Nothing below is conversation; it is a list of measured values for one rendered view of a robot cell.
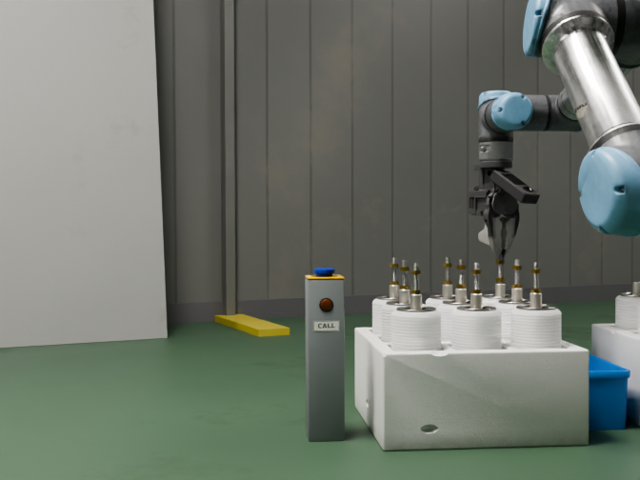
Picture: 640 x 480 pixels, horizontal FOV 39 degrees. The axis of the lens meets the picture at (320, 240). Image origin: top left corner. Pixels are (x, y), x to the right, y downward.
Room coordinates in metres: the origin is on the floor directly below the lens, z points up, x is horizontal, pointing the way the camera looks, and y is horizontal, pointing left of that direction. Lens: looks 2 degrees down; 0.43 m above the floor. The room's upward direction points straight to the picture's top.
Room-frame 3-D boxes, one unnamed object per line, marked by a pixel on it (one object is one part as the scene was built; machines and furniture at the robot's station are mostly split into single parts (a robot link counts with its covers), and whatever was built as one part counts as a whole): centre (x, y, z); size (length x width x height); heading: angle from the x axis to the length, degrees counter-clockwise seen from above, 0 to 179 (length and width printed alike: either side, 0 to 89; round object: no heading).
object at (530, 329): (1.74, -0.42, 0.16); 0.10 x 0.10 x 0.18
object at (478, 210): (2.00, -0.38, 0.49); 0.09 x 0.08 x 0.12; 32
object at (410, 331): (1.72, -0.18, 0.16); 0.10 x 0.10 x 0.18
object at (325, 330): (1.75, -0.01, 0.16); 0.07 x 0.07 x 0.31; 5
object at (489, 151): (1.99, -0.39, 0.57); 0.08 x 0.08 x 0.05
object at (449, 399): (1.85, -0.29, 0.09); 0.39 x 0.39 x 0.18; 5
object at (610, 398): (1.94, -0.56, 0.06); 0.30 x 0.11 x 0.12; 5
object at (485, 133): (1.99, -0.39, 0.65); 0.09 x 0.08 x 0.11; 4
